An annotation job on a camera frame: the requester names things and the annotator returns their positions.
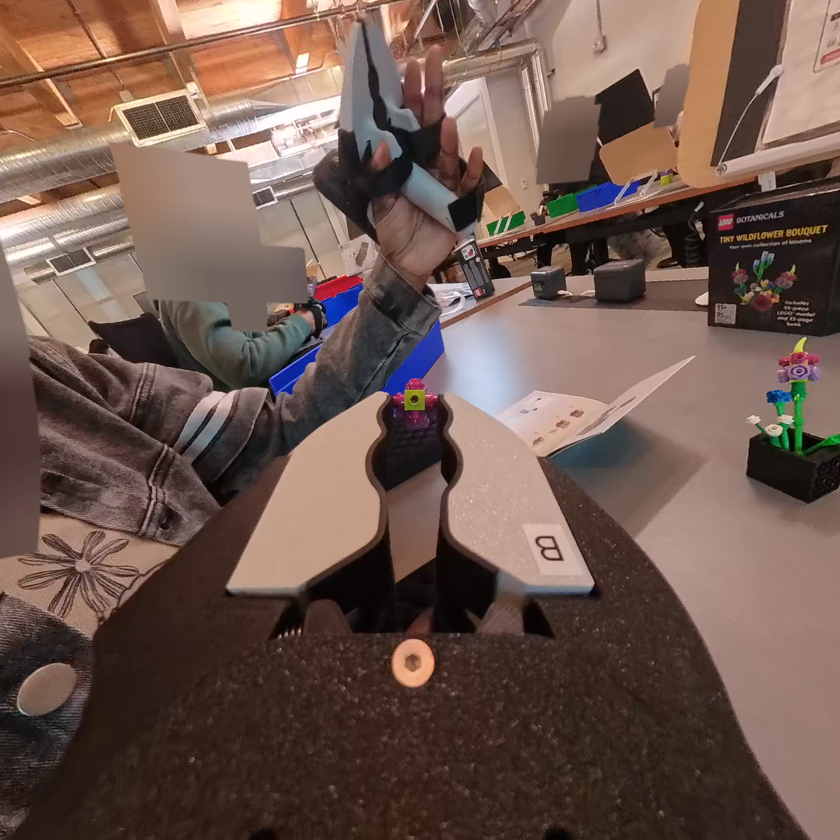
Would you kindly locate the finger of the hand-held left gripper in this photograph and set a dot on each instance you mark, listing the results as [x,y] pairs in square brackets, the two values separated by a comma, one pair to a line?
[387,92]
[351,98]

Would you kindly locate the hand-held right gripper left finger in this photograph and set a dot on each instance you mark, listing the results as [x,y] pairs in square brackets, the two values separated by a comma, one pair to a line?
[315,512]

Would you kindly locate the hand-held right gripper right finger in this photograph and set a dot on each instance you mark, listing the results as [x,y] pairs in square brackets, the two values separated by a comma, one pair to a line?
[499,499]

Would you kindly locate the pink purple toy flower head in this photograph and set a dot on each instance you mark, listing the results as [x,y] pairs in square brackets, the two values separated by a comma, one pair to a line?
[415,398]

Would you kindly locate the person's left forearm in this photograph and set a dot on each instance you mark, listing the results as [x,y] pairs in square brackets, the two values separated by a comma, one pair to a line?
[354,354]

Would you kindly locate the wood-edged grey desk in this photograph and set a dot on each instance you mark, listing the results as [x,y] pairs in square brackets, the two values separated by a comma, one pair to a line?
[485,303]

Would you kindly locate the dark desk mat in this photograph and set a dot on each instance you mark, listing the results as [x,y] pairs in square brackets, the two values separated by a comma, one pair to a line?
[669,300]

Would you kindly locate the person's left hand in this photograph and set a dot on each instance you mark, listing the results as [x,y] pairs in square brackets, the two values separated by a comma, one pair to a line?
[413,229]

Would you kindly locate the red plastic bin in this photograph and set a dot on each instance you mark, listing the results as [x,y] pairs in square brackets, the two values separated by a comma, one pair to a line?
[338,287]

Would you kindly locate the open instruction booklet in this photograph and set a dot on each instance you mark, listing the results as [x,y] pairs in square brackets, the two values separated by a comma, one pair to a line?
[558,420]

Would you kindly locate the blue plastic bin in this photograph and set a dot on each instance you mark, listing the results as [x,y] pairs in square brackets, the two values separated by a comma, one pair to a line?
[344,308]
[420,354]

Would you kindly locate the green plastic bin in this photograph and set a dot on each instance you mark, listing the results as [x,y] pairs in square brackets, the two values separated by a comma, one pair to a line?
[562,205]
[505,224]

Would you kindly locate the ceiling air vent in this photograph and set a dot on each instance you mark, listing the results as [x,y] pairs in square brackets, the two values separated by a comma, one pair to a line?
[161,118]

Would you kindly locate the grey denim jacket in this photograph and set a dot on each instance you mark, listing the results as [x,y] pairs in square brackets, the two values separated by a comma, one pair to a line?
[118,426]

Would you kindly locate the grey device with green lights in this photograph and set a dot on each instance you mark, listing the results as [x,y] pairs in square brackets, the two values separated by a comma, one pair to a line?
[548,283]

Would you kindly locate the beige floral shirt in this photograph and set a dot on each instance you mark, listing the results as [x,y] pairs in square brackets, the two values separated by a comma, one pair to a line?
[79,564]

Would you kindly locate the dark grey device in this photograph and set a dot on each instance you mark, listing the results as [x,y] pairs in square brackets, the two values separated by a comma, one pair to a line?
[620,281]

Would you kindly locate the black office chair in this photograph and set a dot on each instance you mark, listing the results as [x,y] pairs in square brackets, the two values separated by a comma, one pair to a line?
[131,341]

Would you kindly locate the toy flower bouquet black planter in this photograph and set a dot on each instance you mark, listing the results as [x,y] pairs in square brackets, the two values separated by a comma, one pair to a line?
[787,469]

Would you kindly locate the tan display board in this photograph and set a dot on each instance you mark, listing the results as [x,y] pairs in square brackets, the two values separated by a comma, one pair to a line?
[705,79]

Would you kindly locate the black flower-print box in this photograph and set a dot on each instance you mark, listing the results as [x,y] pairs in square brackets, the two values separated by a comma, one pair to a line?
[768,262]

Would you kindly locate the silver air duct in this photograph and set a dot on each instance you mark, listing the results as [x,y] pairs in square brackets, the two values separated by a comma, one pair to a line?
[65,164]

